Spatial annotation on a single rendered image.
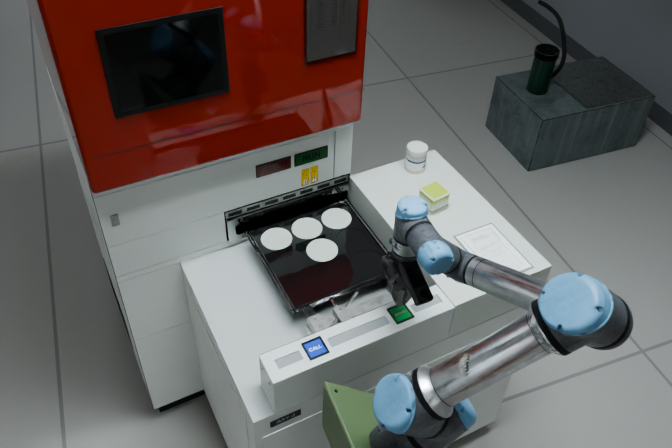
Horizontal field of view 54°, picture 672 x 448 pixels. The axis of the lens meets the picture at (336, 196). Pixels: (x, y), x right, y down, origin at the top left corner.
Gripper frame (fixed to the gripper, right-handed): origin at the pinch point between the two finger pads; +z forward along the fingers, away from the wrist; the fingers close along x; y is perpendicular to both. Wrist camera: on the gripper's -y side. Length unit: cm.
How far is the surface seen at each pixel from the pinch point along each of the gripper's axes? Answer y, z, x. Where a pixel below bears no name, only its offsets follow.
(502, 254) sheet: 5.6, 3.6, -39.3
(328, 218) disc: 48.6, 10.5, -2.6
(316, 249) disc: 37.6, 10.6, 7.2
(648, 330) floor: 3, 100, -146
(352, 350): -4.1, 4.7, 17.4
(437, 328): -4.2, 11.3, -10.3
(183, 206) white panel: 58, -4, 42
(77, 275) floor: 149, 101, 78
